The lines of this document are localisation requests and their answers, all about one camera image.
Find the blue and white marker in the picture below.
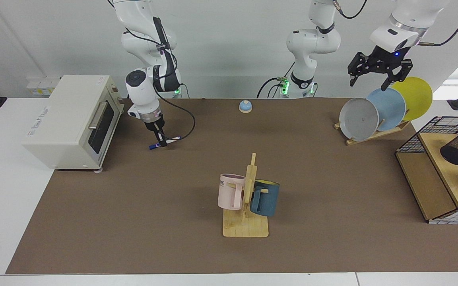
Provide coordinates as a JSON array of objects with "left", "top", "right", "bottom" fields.
[{"left": 148, "top": 136, "right": 182, "bottom": 150}]

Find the light blue plate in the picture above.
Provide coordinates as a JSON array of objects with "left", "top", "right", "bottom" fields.
[{"left": 366, "top": 87, "right": 407, "bottom": 131}]

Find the yellow plate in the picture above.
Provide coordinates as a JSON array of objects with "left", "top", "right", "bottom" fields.
[{"left": 391, "top": 77, "right": 433, "bottom": 121}]

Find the grey plate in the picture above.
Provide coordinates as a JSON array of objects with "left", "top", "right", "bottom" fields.
[{"left": 339, "top": 98, "right": 380, "bottom": 141}]

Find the wooden plate rack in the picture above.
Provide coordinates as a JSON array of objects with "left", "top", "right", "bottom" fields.
[{"left": 334, "top": 119, "right": 411, "bottom": 146}]

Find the brown table cloth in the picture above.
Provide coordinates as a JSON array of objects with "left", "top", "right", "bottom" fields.
[{"left": 6, "top": 98, "right": 458, "bottom": 274}]

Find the pink cup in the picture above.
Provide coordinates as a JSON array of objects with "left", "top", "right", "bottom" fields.
[{"left": 217, "top": 174, "right": 246, "bottom": 211}]

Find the pale toaster oven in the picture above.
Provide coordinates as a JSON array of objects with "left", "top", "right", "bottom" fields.
[{"left": 21, "top": 75, "right": 125, "bottom": 173}]

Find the dark teal cup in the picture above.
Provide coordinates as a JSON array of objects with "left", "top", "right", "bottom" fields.
[{"left": 250, "top": 180, "right": 280, "bottom": 217}]

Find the wooden cup stand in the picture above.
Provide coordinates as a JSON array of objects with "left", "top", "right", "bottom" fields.
[{"left": 223, "top": 153, "right": 269, "bottom": 238}]

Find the wire basket with wooden floor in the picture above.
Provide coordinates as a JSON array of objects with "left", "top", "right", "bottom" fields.
[{"left": 395, "top": 116, "right": 458, "bottom": 225}]

